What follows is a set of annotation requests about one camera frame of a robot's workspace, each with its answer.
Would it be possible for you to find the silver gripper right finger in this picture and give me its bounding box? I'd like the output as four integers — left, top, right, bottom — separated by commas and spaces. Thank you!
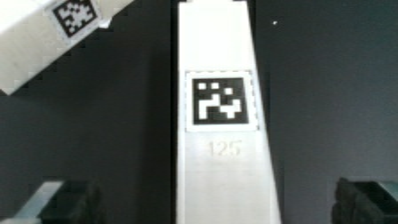
332, 178, 398, 224

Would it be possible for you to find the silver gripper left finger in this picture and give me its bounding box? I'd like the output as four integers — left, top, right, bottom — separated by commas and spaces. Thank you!
14, 180, 105, 224

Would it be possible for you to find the white desk leg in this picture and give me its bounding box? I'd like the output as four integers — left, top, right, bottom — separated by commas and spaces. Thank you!
0, 0, 136, 95
176, 0, 282, 224

